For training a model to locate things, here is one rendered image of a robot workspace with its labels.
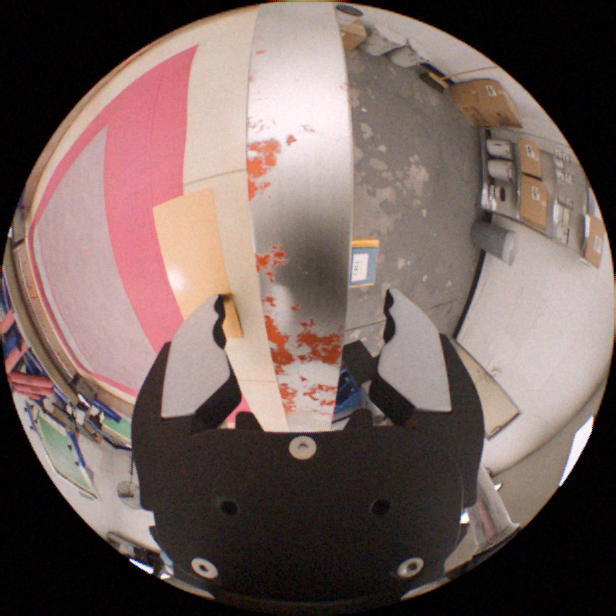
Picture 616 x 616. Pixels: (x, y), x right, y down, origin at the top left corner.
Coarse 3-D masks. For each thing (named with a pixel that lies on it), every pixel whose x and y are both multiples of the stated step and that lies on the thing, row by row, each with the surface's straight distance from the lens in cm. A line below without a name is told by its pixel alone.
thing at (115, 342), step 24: (48, 312) 66; (72, 312) 39; (96, 312) 29; (120, 312) 23; (144, 312) 20; (168, 312) 17; (72, 336) 50; (96, 336) 34; (120, 336) 26; (144, 336) 22; (168, 336) 19; (96, 360) 44; (120, 360) 32; (144, 360) 26; (120, 384) 43; (240, 408) 25
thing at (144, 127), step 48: (192, 48) 20; (144, 96) 19; (96, 144) 23; (144, 144) 16; (48, 192) 40; (96, 192) 21; (144, 192) 15; (48, 240) 41; (96, 240) 22; (144, 240) 16; (96, 288) 25; (144, 288) 18
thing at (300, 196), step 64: (320, 0) 16; (128, 64) 28; (256, 64) 10; (320, 64) 9; (64, 128) 36; (256, 128) 8; (320, 128) 8; (256, 192) 7; (320, 192) 7; (256, 256) 8; (320, 256) 8; (320, 320) 9; (320, 384) 12
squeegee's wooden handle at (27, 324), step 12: (12, 252) 59; (12, 264) 54; (12, 276) 54; (12, 288) 54; (12, 300) 54; (24, 300) 59; (24, 312) 53; (24, 324) 54; (36, 336) 54; (36, 348) 54; (48, 360) 55; (48, 372) 56; (60, 372) 60; (60, 384) 57; (72, 396) 58
